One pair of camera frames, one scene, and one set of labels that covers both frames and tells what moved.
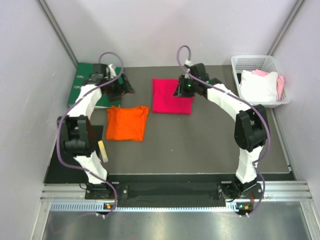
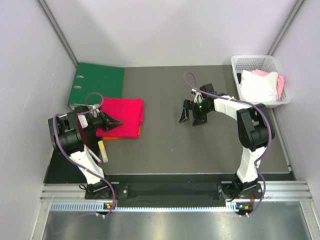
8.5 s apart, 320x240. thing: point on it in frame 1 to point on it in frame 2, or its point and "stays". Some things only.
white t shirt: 255,88 stays
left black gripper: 122,89 to 109,123
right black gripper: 181,91 to 188,105
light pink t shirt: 280,80 stays
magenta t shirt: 163,101 to 129,111
